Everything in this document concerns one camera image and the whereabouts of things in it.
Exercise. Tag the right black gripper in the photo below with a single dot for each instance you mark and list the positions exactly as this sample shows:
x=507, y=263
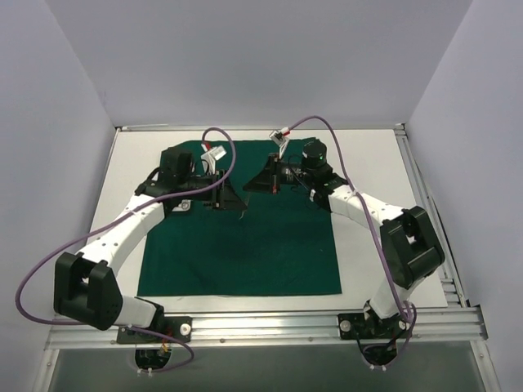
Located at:
x=274, y=175

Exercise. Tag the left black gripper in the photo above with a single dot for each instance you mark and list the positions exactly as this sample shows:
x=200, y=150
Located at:
x=221, y=189

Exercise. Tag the steel surgical scissors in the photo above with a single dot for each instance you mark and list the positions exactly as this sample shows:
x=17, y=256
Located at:
x=246, y=203

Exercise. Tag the metal instrument tray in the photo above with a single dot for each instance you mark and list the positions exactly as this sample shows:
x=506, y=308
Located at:
x=182, y=207

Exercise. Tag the dark green surgical cloth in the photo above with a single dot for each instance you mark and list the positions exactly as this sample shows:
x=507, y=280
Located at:
x=282, y=245

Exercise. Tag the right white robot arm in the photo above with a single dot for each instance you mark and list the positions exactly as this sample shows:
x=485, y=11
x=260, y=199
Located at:
x=408, y=245

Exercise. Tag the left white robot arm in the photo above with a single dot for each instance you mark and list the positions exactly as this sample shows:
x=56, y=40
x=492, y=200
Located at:
x=85, y=283

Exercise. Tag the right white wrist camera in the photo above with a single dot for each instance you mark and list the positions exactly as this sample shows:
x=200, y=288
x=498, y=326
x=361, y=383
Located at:
x=280, y=138

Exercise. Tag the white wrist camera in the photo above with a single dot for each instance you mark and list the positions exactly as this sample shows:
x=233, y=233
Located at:
x=210, y=157
x=280, y=138

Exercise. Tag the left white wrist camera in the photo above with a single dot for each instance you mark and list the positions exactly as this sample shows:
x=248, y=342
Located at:
x=210, y=157

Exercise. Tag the aluminium front rail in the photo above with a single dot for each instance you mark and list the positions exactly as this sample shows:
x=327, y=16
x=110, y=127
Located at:
x=283, y=328

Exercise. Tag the aluminium rail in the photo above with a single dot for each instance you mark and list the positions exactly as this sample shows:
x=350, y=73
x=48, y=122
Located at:
x=283, y=328
x=424, y=194

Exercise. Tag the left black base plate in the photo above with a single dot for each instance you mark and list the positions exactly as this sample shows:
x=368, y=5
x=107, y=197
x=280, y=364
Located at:
x=177, y=327

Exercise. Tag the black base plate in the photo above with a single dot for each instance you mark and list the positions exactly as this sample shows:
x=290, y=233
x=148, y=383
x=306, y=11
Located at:
x=353, y=326
x=177, y=327

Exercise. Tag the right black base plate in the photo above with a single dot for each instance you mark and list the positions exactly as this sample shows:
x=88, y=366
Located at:
x=353, y=326

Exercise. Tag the aluminium right side rail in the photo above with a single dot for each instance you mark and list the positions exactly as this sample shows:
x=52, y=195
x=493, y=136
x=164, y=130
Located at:
x=424, y=194

